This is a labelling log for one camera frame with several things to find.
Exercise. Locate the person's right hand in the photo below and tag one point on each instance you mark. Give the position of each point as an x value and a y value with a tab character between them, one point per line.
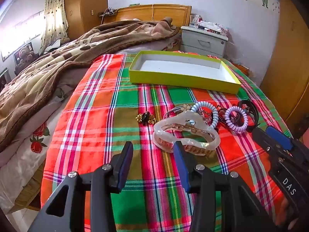
284	211

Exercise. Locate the pearl white hair claw clip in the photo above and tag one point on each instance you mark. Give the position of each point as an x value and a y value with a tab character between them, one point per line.
193	119

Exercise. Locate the teddy bear picture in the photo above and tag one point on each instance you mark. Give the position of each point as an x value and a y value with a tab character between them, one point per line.
24	53

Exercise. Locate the white floral bed sheet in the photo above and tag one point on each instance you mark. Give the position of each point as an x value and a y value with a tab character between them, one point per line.
24	154

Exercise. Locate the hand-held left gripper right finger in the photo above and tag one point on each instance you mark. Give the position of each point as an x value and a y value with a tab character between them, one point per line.
181	166

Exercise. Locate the yellow-green cardboard box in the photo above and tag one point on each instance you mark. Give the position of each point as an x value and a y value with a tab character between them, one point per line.
183	65

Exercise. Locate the wooden headboard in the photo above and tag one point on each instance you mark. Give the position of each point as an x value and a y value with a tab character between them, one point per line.
169	13

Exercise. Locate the wooden wardrobe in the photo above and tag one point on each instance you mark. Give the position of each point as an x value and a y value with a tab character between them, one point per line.
287	77
84	4

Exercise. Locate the plaid cloth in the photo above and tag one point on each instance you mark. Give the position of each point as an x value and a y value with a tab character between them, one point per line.
96	125

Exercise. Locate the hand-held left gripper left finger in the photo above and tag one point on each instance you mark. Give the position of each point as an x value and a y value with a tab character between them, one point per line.
126	166

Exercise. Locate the grey nightstand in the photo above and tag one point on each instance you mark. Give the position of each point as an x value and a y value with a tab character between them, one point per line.
205	43

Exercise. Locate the spotted curtain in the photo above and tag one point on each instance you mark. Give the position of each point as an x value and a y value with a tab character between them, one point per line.
54	12

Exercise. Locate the pile of small packets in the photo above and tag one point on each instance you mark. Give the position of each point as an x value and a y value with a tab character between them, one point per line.
213	27

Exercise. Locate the power strip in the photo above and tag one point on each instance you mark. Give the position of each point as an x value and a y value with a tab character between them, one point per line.
108	11

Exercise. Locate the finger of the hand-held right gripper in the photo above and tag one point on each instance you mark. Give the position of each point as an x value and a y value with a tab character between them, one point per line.
280	139
264	140

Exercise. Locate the orange bag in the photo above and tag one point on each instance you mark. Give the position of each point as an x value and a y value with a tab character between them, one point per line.
243	69

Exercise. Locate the clear glass container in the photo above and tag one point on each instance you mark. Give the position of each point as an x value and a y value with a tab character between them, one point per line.
195	20

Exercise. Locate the brown patterned blanket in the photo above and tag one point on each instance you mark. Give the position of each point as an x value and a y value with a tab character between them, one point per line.
48	77

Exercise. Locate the black wristband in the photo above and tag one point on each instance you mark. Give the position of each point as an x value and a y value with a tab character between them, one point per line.
253	112

